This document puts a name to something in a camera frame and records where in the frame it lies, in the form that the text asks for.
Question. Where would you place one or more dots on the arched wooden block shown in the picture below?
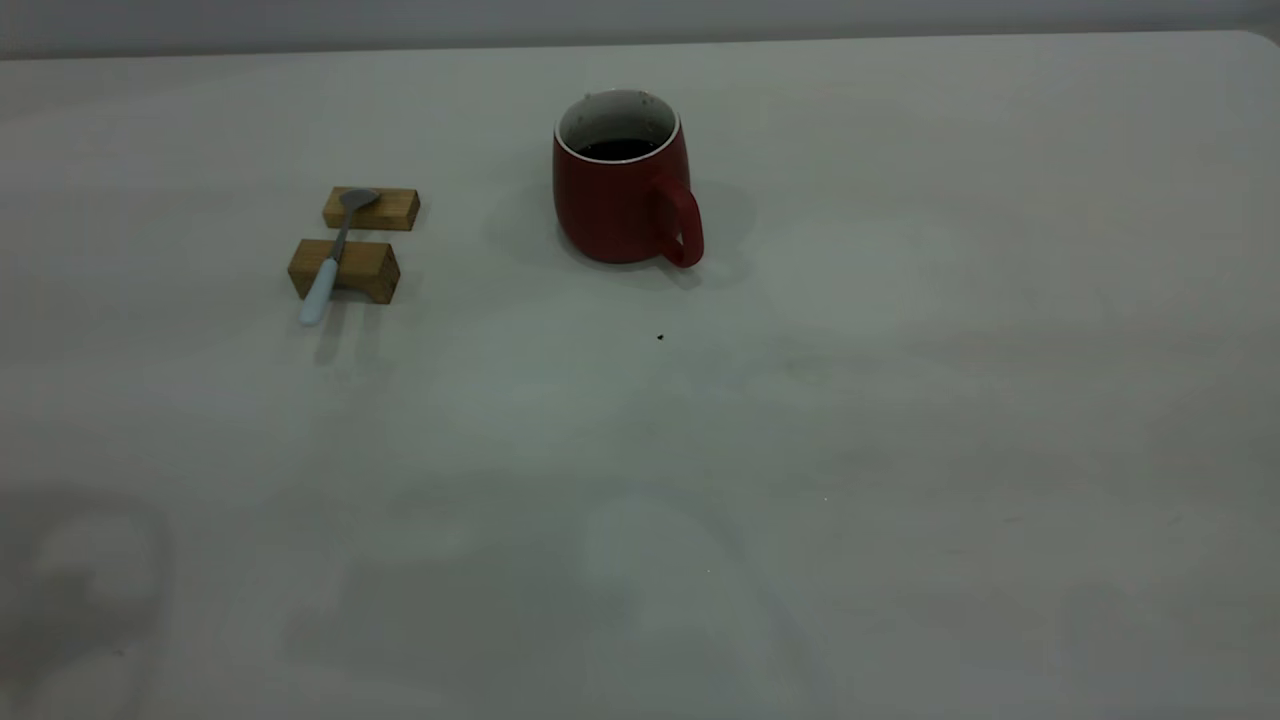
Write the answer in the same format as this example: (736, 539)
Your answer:
(365, 262)

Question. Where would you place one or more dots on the red ceramic mug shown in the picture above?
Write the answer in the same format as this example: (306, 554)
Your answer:
(610, 210)

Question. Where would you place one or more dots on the flat wooden block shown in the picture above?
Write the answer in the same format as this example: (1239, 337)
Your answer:
(385, 210)

